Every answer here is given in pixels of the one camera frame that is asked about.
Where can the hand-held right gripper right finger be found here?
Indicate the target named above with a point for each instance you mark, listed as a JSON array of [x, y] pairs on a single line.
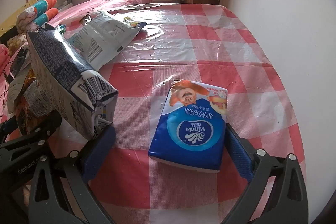
[[239, 155]]

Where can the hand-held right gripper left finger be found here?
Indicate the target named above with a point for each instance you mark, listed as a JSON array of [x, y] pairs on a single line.
[[98, 153]]

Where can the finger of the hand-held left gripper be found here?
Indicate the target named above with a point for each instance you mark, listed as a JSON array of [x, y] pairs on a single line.
[[6, 128], [39, 136]]

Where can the red printed snack wrapper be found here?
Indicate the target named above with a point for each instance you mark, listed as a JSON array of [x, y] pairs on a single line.
[[29, 103]]

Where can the blue tissue pack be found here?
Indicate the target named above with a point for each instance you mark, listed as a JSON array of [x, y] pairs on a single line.
[[189, 134]]

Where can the dark blue white snack bag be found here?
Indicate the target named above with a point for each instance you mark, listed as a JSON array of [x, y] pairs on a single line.
[[57, 69]]

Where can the small floral pillow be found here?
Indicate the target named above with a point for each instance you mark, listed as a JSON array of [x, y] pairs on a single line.
[[15, 41]]

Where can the red white checkered tablecloth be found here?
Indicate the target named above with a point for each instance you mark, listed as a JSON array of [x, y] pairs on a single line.
[[210, 56]]

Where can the yellow headboard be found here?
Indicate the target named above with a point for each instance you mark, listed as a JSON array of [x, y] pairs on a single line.
[[8, 22]]

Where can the small green wrapper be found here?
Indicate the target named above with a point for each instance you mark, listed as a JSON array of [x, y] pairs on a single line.
[[61, 28]]

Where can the grey white plastic bag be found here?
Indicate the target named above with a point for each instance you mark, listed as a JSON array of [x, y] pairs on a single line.
[[105, 37]]

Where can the orange teal bolster pillow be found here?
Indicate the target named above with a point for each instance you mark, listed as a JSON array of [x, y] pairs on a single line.
[[47, 15], [44, 3]]

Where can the brown foil wrapper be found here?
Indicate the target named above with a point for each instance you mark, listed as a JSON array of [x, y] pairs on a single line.
[[85, 20]]

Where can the yellow green candy wrapper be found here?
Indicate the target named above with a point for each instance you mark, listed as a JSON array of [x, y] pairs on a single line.
[[129, 19]]

